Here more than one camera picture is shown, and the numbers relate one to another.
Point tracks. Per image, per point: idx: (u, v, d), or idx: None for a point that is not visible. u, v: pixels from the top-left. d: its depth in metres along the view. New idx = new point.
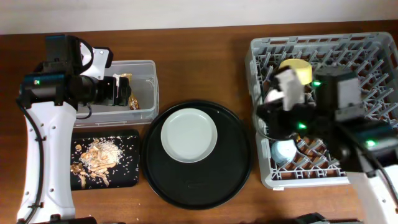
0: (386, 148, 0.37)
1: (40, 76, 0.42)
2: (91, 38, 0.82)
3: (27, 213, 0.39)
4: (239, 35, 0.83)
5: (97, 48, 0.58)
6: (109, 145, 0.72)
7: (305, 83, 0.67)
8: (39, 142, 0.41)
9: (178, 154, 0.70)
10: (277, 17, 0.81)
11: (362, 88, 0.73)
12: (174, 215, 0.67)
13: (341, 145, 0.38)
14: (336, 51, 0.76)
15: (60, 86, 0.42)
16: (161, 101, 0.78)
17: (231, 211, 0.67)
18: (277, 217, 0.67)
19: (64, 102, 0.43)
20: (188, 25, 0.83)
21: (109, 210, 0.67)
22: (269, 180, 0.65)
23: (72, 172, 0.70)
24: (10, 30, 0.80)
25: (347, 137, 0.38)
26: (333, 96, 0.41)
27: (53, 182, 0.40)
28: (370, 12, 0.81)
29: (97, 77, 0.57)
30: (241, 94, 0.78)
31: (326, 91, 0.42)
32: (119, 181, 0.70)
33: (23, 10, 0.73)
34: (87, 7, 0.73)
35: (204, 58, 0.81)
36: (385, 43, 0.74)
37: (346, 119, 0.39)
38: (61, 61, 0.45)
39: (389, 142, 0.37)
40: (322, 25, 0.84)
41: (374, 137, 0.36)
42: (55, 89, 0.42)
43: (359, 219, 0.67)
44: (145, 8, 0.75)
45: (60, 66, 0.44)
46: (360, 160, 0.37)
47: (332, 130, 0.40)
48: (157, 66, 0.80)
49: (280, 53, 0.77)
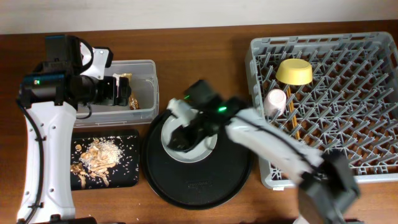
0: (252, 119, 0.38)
1: (40, 76, 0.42)
2: (91, 38, 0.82)
3: (27, 213, 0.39)
4: (239, 35, 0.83)
5: (97, 48, 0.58)
6: (109, 145, 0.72)
7: (306, 83, 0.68)
8: (39, 143, 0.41)
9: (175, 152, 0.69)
10: (277, 17, 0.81)
11: (362, 88, 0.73)
12: (173, 215, 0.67)
13: (214, 124, 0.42)
14: (336, 51, 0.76)
15: (61, 86, 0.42)
16: (161, 101, 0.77)
17: (231, 211, 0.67)
18: (276, 216, 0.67)
19: (64, 102, 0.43)
20: (188, 25, 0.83)
21: (109, 210, 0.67)
22: (269, 180, 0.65)
23: (72, 172, 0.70)
24: (9, 30, 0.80)
25: (217, 117, 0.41)
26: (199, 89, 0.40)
27: (53, 183, 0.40)
28: (370, 12, 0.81)
29: (97, 77, 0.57)
30: (241, 94, 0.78)
31: (194, 94, 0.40)
32: (119, 181, 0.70)
33: (23, 10, 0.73)
34: (87, 7, 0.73)
35: (203, 58, 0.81)
36: (384, 43, 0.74)
37: (209, 101, 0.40)
38: (61, 61, 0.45)
39: (245, 112, 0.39)
40: (322, 24, 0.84)
41: (228, 106, 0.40)
42: (55, 89, 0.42)
43: (359, 219, 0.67)
44: (145, 8, 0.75)
45: (61, 66, 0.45)
46: (263, 134, 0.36)
47: (201, 119, 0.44)
48: (157, 66, 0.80)
49: (280, 52, 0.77)
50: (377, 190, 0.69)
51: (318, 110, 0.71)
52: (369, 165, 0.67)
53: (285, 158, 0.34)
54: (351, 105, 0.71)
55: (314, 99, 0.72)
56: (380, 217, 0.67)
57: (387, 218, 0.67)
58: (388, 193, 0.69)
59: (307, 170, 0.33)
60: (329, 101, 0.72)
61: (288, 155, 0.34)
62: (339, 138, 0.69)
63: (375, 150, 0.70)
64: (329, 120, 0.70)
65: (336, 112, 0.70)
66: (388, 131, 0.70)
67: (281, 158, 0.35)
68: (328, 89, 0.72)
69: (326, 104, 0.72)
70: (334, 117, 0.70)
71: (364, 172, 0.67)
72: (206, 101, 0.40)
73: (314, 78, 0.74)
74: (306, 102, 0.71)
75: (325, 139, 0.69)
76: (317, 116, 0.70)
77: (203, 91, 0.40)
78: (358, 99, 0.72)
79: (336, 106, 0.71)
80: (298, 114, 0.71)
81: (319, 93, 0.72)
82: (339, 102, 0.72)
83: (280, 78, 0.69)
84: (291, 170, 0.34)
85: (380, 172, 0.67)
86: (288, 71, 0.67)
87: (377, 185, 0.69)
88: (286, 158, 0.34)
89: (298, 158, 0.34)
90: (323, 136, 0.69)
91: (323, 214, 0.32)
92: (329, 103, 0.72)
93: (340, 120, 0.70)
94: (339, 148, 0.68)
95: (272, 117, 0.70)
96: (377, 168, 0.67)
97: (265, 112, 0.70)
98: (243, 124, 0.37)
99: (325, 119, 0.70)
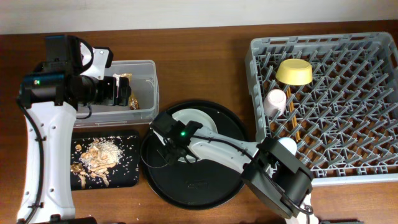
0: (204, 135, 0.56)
1: (40, 76, 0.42)
2: (91, 38, 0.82)
3: (27, 213, 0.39)
4: (239, 35, 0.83)
5: (97, 49, 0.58)
6: (109, 145, 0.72)
7: (305, 82, 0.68)
8: (39, 143, 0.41)
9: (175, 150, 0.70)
10: (277, 17, 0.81)
11: (362, 89, 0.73)
12: (174, 215, 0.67)
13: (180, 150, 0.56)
14: (336, 51, 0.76)
15: (61, 86, 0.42)
16: (161, 101, 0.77)
17: (231, 211, 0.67)
18: (276, 216, 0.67)
19: (64, 102, 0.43)
20: (188, 25, 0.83)
21: (109, 210, 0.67)
22: None
23: (72, 172, 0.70)
24: (9, 30, 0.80)
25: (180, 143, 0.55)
26: (163, 123, 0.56)
27: (53, 183, 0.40)
28: (370, 12, 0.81)
29: (97, 77, 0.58)
30: (241, 94, 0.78)
31: (160, 123, 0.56)
32: (119, 181, 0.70)
33: (22, 10, 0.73)
34: (87, 7, 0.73)
35: (203, 58, 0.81)
36: (384, 43, 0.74)
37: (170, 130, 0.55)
38: (61, 61, 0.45)
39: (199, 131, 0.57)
40: (322, 25, 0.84)
41: (186, 130, 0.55)
42: (55, 89, 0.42)
43: (359, 219, 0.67)
44: (145, 8, 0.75)
45: (61, 66, 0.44)
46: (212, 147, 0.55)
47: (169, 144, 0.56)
48: (157, 66, 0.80)
49: (280, 52, 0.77)
50: (377, 190, 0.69)
51: (318, 110, 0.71)
52: (369, 165, 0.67)
53: (230, 157, 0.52)
54: (351, 105, 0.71)
55: (314, 100, 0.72)
56: (380, 217, 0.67)
57: (387, 218, 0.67)
58: (388, 192, 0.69)
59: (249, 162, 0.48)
60: (329, 101, 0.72)
61: (232, 155, 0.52)
62: (339, 138, 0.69)
63: (375, 150, 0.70)
64: (329, 120, 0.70)
65: (336, 112, 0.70)
66: (389, 131, 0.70)
67: (227, 157, 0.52)
68: (328, 89, 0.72)
69: (326, 104, 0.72)
70: (333, 117, 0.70)
71: (364, 172, 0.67)
72: (168, 129, 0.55)
73: (314, 78, 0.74)
74: (306, 102, 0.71)
75: (325, 139, 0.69)
76: (317, 116, 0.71)
77: (165, 124, 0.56)
78: (358, 99, 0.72)
79: (336, 106, 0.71)
80: (298, 114, 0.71)
81: (319, 93, 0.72)
82: (339, 102, 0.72)
83: (282, 76, 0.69)
84: (237, 165, 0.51)
85: (380, 172, 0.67)
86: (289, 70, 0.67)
87: (378, 185, 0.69)
88: (231, 157, 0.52)
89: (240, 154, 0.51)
90: (323, 136, 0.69)
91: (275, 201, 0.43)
92: (329, 103, 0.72)
93: (339, 120, 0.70)
94: (339, 148, 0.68)
95: (272, 117, 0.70)
96: (377, 168, 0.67)
97: (265, 112, 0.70)
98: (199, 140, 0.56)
99: (325, 119, 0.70)
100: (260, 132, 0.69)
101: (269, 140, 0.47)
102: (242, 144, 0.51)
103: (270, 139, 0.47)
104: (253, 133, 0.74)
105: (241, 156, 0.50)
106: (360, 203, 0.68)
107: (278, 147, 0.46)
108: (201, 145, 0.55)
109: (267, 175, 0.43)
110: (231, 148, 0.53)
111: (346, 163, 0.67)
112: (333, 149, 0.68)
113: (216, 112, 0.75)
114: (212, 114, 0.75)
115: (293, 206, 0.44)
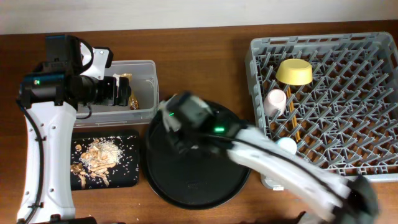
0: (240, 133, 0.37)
1: (40, 76, 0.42)
2: (91, 38, 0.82)
3: (27, 213, 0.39)
4: (239, 35, 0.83)
5: (97, 48, 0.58)
6: (109, 145, 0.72)
7: (304, 83, 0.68)
8: (39, 142, 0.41)
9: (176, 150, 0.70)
10: (277, 17, 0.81)
11: (362, 89, 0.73)
12: (174, 215, 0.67)
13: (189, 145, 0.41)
14: (336, 51, 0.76)
15: (60, 86, 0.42)
16: (161, 101, 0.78)
17: (231, 211, 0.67)
18: (277, 217, 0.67)
19: (64, 102, 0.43)
20: (188, 25, 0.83)
21: (109, 210, 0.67)
22: (269, 180, 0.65)
23: (72, 172, 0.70)
24: (9, 30, 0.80)
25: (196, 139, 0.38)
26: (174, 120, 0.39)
27: (53, 182, 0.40)
28: (370, 12, 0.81)
29: (97, 77, 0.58)
30: (241, 94, 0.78)
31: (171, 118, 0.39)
32: (119, 181, 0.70)
33: (22, 10, 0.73)
34: (87, 7, 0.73)
35: (204, 58, 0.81)
36: (384, 43, 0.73)
37: (196, 124, 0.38)
38: (61, 61, 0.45)
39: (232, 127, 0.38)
40: (322, 25, 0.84)
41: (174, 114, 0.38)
42: (55, 89, 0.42)
43: None
44: (145, 8, 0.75)
45: (61, 66, 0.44)
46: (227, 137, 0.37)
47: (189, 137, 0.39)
48: (157, 66, 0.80)
49: (280, 53, 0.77)
50: (377, 190, 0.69)
51: (318, 110, 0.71)
52: (369, 165, 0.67)
53: (298, 183, 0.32)
54: (351, 105, 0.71)
55: (314, 100, 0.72)
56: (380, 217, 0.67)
57: (387, 218, 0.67)
58: (388, 193, 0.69)
59: (333, 200, 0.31)
60: (329, 101, 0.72)
61: (306, 183, 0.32)
62: (339, 138, 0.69)
63: (375, 150, 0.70)
64: (329, 120, 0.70)
65: (336, 112, 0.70)
66: (389, 131, 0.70)
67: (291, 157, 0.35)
68: (328, 89, 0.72)
69: (326, 104, 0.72)
70: (333, 117, 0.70)
71: (364, 172, 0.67)
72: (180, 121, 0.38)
73: (314, 78, 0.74)
74: (306, 102, 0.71)
75: (325, 139, 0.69)
76: (317, 116, 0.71)
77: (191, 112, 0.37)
78: (358, 99, 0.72)
79: (336, 106, 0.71)
80: (298, 114, 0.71)
81: (319, 93, 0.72)
82: (339, 102, 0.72)
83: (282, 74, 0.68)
84: (313, 196, 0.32)
85: (380, 172, 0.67)
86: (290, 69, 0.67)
87: (378, 186, 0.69)
88: (301, 185, 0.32)
89: (323, 188, 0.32)
90: (323, 136, 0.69)
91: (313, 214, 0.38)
92: (329, 103, 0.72)
93: (340, 120, 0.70)
94: (339, 148, 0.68)
95: (272, 117, 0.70)
96: (377, 168, 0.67)
97: (265, 112, 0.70)
98: (250, 149, 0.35)
99: (325, 119, 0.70)
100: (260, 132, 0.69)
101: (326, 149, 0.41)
102: (323, 172, 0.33)
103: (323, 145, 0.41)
104: None
105: (324, 192, 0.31)
106: None
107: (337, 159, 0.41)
108: (250, 155, 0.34)
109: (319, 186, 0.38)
110: (296, 169, 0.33)
111: (346, 163, 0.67)
112: (333, 149, 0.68)
113: None
114: None
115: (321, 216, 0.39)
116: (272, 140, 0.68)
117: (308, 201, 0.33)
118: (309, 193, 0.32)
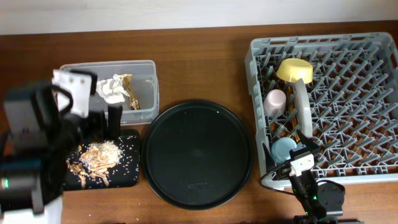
0: (307, 167, 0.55)
1: (8, 175, 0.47)
2: (91, 38, 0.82)
3: None
4: (239, 36, 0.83)
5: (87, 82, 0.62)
6: (109, 145, 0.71)
7: (308, 77, 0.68)
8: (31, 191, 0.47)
9: (180, 148, 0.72)
10: (277, 17, 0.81)
11: (362, 89, 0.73)
12: (174, 215, 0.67)
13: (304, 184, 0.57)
14: (336, 51, 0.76)
15: (32, 176, 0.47)
16: (161, 101, 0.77)
17: (231, 211, 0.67)
18: (276, 216, 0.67)
19: (34, 187, 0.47)
20: (187, 25, 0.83)
21: (109, 210, 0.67)
22: (269, 180, 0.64)
23: (72, 172, 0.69)
24: (9, 30, 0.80)
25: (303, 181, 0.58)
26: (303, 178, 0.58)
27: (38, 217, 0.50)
28: (369, 12, 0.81)
29: (80, 81, 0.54)
30: (241, 94, 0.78)
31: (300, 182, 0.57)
32: (119, 181, 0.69)
33: (23, 10, 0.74)
34: (87, 7, 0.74)
35: (203, 58, 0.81)
36: (384, 43, 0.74)
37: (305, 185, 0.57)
38: (28, 129, 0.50)
39: (307, 158, 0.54)
40: (322, 25, 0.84)
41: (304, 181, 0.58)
42: (28, 180, 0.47)
43: (359, 219, 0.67)
44: (145, 9, 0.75)
45: (30, 137, 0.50)
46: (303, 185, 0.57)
47: (306, 181, 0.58)
48: (157, 66, 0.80)
49: (280, 53, 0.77)
50: (377, 190, 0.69)
51: (318, 110, 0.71)
52: (369, 165, 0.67)
53: (307, 160, 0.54)
54: (351, 105, 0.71)
55: (314, 100, 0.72)
56: (380, 218, 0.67)
57: (386, 218, 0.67)
58: (388, 193, 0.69)
59: (304, 175, 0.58)
60: (329, 101, 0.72)
61: (310, 158, 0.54)
62: (339, 138, 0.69)
63: (375, 150, 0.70)
64: (329, 120, 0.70)
65: (336, 112, 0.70)
66: (388, 132, 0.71)
67: (306, 162, 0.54)
68: (328, 89, 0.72)
69: (326, 104, 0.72)
70: (333, 117, 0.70)
71: (364, 172, 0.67)
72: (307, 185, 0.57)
73: (314, 78, 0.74)
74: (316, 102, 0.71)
75: (325, 139, 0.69)
76: (317, 116, 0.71)
77: (306, 180, 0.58)
78: (358, 99, 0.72)
79: (336, 106, 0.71)
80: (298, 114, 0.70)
81: (319, 93, 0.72)
82: (339, 102, 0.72)
83: (293, 73, 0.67)
84: (301, 167, 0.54)
85: (380, 173, 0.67)
86: (298, 69, 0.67)
87: (379, 186, 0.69)
88: (308, 160, 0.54)
89: (306, 163, 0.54)
90: (323, 136, 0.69)
91: (305, 177, 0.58)
92: (329, 103, 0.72)
93: (339, 120, 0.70)
94: (339, 148, 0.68)
95: (272, 117, 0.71)
96: (377, 168, 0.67)
97: (265, 112, 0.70)
98: (303, 162, 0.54)
99: (325, 120, 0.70)
100: (260, 132, 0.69)
101: (309, 180, 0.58)
102: (300, 164, 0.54)
103: (308, 179, 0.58)
104: (253, 134, 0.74)
105: (305, 165, 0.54)
106: (360, 204, 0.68)
107: (305, 179, 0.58)
108: (304, 162, 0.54)
109: (306, 185, 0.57)
110: (306, 155, 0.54)
111: (346, 163, 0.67)
112: (333, 149, 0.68)
113: (216, 112, 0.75)
114: (212, 114, 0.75)
115: (307, 183, 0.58)
116: (272, 140, 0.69)
117: (299, 166, 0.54)
118: (305, 163, 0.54)
